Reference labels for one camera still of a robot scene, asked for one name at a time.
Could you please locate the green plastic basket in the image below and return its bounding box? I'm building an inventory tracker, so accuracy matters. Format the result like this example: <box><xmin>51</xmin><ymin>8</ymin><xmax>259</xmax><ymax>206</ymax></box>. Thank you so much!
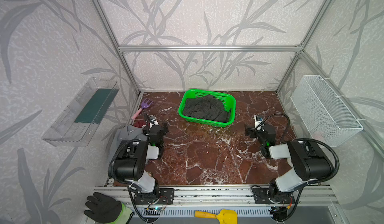
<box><xmin>179</xmin><ymin>89</ymin><xmax>236</xmax><ymax>128</ymax></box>

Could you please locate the dark grey striped shirt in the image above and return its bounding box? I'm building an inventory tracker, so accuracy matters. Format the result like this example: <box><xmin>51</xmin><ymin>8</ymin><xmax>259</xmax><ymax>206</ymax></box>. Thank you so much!
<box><xmin>182</xmin><ymin>95</ymin><xmax>231</xmax><ymax>123</ymax></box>

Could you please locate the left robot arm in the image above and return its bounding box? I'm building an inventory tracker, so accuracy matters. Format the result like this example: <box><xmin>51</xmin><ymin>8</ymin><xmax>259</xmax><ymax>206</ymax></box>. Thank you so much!
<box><xmin>108</xmin><ymin>123</ymin><xmax>169</xmax><ymax>204</ymax></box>

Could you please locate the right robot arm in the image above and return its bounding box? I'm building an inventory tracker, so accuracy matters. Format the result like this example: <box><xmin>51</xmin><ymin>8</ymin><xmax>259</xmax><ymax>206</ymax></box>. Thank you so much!
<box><xmin>245</xmin><ymin>124</ymin><xmax>340</xmax><ymax>205</ymax></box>

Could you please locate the maroon folded shirt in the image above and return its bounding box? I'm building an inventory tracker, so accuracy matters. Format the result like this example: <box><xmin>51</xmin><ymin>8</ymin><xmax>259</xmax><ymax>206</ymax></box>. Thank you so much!
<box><xmin>133</xmin><ymin>120</ymin><xmax>147</xmax><ymax>128</ymax></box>

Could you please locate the light grey folded shirt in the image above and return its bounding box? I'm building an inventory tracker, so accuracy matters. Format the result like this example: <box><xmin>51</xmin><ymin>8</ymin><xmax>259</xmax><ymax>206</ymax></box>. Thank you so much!
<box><xmin>108</xmin><ymin>125</ymin><xmax>147</xmax><ymax>163</ymax></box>

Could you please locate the purple pink toy rake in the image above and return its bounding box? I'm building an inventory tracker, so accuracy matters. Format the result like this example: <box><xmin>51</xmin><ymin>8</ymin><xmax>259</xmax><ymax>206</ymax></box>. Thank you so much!
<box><xmin>131</xmin><ymin>98</ymin><xmax>154</xmax><ymax>121</ymax></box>

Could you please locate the yellow toy shovel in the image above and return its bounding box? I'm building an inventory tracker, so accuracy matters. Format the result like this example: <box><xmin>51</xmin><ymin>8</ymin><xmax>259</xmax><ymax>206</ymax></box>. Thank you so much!
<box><xmin>195</xmin><ymin>210</ymin><xmax>238</xmax><ymax>224</ymax></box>

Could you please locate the black green work glove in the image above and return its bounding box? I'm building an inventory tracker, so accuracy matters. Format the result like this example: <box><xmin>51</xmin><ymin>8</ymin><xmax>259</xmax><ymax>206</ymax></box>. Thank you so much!
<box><xmin>84</xmin><ymin>192</ymin><xmax>134</xmax><ymax>224</ymax></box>

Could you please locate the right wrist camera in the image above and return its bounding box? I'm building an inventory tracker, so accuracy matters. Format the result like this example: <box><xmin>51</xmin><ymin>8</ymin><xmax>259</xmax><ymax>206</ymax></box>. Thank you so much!
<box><xmin>254</xmin><ymin>115</ymin><xmax>264</xmax><ymax>130</ymax></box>

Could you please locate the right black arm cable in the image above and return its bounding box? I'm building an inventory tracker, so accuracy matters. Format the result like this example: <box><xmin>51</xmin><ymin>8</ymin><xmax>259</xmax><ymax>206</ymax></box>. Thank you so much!
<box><xmin>257</xmin><ymin>112</ymin><xmax>340</xmax><ymax>186</ymax></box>

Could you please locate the white wire mesh basket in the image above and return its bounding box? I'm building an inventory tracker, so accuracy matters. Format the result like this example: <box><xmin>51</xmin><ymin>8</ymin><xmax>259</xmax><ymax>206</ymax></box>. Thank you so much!
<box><xmin>291</xmin><ymin>75</ymin><xmax>364</xmax><ymax>147</ymax></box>

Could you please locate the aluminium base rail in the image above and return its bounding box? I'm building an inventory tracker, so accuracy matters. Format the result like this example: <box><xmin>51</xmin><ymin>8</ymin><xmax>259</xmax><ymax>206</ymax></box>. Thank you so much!
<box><xmin>92</xmin><ymin>184</ymin><xmax>340</xmax><ymax>208</ymax></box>

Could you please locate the clear plastic wall bin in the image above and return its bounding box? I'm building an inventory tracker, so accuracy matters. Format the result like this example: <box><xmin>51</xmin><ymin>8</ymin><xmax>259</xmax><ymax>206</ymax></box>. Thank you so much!
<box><xmin>42</xmin><ymin>77</ymin><xmax>120</xmax><ymax>147</ymax></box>

